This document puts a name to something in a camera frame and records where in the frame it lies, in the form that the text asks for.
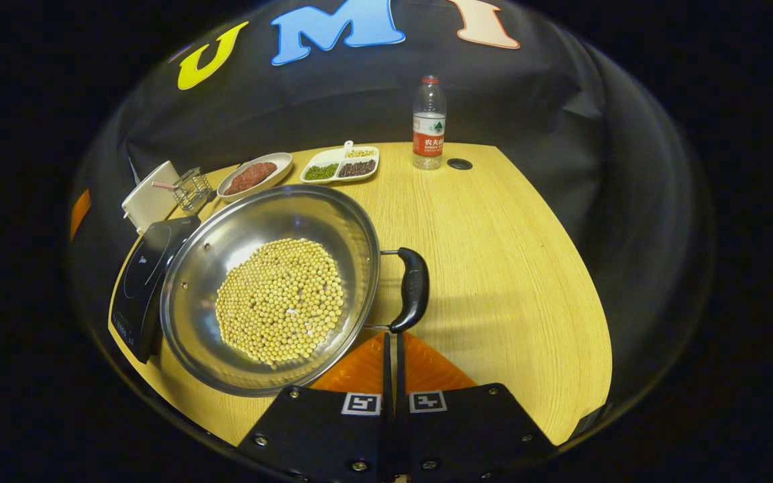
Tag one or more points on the stainless steel pot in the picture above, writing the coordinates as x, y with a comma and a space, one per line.
259, 215

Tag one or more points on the white divided dish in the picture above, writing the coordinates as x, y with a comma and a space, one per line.
333, 155

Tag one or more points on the pile of yellow soybeans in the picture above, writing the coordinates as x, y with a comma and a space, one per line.
279, 302

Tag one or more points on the clear water bottle red label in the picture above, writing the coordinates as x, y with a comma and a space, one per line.
429, 127

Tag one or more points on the black backdrop cloth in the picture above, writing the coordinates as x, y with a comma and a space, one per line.
527, 100

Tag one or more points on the heap of dark beans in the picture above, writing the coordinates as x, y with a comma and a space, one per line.
357, 168

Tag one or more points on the red meat piece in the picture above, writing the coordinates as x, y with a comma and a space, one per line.
239, 183
262, 171

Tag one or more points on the black induction cooktop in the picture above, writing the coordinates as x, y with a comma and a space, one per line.
148, 268

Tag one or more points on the white oval plate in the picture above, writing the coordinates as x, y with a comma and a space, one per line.
279, 164

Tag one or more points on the heap of pale beans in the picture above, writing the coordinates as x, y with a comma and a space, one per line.
360, 153

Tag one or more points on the heap of green beans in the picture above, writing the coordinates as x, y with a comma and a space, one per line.
321, 172

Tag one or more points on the pink straw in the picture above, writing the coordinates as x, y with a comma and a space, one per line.
164, 185

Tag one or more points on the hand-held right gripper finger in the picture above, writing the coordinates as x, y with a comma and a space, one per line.
387, 369
400, 369

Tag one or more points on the white toaster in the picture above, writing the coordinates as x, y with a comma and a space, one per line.
148, 198

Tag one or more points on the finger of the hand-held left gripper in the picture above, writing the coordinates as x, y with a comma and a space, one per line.
80, 215

